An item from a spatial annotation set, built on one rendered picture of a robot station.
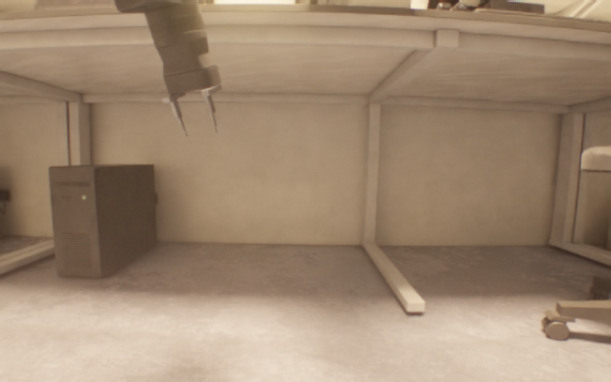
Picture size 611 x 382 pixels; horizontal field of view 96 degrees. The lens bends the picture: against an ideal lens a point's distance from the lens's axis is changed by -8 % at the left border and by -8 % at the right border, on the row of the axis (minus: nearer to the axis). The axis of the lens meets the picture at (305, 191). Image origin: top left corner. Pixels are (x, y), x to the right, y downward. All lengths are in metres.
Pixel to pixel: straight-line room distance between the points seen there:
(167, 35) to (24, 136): 1.70
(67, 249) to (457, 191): 1.71
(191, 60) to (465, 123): 1.45
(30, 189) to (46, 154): 0.21
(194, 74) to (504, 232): 1.69
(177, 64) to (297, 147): 1.08
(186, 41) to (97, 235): 0.89
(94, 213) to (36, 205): 0.89
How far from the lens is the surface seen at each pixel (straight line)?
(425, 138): 1.63
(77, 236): 1.28
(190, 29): 0.47
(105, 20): 0.85
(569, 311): 0.99
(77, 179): 1.25
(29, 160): 2.09
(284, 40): 0.75
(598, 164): 0.94
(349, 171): 1.52
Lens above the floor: 0.43
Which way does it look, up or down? 6 degrees down
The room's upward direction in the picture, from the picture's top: 1 degrees clockwise
